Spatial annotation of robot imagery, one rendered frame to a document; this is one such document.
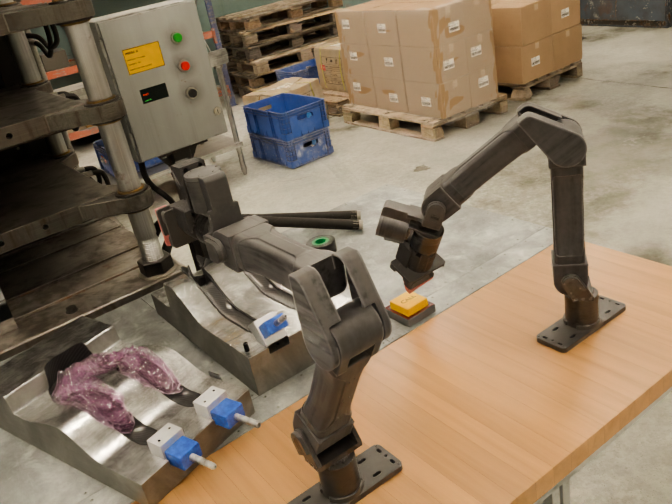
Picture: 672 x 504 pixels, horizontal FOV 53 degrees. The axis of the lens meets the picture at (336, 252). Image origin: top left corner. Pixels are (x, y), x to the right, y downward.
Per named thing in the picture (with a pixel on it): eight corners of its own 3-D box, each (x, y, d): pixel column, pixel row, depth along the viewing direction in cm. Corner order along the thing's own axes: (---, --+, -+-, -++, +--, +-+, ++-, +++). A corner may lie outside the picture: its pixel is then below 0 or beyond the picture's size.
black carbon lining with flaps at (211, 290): (316, 311, 144) (307, 272, 140) (252, 346, 136) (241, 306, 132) (236, 267, 171) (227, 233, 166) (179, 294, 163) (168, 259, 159)
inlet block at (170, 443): (229, 469, 112) (221, 444, 110) (208, 490, 108) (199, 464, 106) (177, 446, 120) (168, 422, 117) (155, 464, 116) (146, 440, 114)
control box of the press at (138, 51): (303, 407, 255) (200, -3, 192) (233, 451, 240) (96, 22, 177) (272, 384, 272) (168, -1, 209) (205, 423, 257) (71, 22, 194)
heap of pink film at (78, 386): (192, 383, 131) (181, 349, 127) (119, 442, 118) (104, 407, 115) (110, 354, 146) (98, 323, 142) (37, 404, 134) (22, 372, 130)
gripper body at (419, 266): (387, 267, 140) (394, 244, 135) (423, 247, 145) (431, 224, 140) (408, 288, 137) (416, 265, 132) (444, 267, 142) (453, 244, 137)
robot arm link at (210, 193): (166, 178, 102) (199, 192, 93) (216, 160, 106) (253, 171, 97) (188, 247, 107) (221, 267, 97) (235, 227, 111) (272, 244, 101)
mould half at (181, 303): (361, 336, 145) (350, 281, 140) (259, 396, 133) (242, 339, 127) (245, 271, 183) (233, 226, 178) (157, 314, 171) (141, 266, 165)
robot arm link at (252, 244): (200, 228, 99) (317, 289, 75) (253, 206, 103) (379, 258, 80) (222, 301, 104) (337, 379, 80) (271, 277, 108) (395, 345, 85)
